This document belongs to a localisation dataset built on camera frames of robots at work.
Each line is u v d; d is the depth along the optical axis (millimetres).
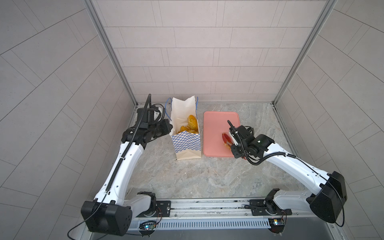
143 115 544
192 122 945
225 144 828
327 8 711
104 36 802
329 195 374
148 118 551
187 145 789
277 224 680
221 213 707
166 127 632
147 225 643
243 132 588
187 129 906
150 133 545
